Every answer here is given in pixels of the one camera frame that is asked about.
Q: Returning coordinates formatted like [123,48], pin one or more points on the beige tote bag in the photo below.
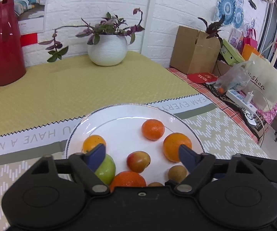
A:
[263,77]

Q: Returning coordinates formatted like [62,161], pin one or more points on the white power strip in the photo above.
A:
[237,98]

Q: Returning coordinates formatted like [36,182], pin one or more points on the dark purple plant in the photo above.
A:
[214,28]

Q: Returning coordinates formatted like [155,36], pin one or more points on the clear plastic bag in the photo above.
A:
[236,78]

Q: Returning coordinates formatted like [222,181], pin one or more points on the brown kiwi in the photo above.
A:
[177,173]
[155,184]

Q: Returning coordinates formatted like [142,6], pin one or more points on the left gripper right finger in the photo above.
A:
[199,167]

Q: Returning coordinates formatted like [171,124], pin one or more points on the white plant pot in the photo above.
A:
[110,50]

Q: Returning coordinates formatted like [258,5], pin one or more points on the white ceramic plate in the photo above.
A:
[120,126]

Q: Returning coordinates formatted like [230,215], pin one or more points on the orange tangerine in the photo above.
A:
[127,179]
[153,129]

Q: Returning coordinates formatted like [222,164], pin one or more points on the purple green trailing plant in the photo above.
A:
[109,26]

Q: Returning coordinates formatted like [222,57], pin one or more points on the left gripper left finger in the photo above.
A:
[84,167]

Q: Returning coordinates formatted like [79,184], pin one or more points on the yellow orange citrus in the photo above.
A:
[91,142]

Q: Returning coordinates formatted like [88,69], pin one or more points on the large orange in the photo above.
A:
[171,145]

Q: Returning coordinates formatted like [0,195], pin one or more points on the blue paper fan decoration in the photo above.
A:
[228,9]

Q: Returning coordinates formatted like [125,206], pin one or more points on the cardboard box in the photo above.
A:
[194,52]

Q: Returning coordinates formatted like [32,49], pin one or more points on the tall red thermos jug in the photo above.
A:
[12,66]

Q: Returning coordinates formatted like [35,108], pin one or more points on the red envelope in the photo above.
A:
[202,78]

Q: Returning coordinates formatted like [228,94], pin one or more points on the green file box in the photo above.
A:
[230,54]

